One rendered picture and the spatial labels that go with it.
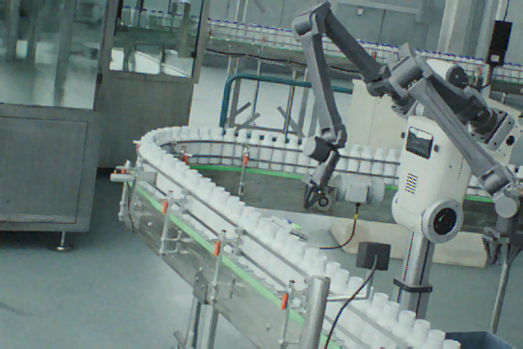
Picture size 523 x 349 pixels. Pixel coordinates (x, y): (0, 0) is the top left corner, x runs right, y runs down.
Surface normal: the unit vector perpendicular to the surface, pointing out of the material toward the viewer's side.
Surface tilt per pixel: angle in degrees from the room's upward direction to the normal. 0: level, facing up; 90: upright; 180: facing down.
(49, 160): 90
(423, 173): 90
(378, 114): 90
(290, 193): 90
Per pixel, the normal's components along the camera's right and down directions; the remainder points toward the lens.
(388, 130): 0.15, 0.23
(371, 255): 0.05, -0.09
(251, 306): -0.89, -0.04
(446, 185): 0.40, 0.43
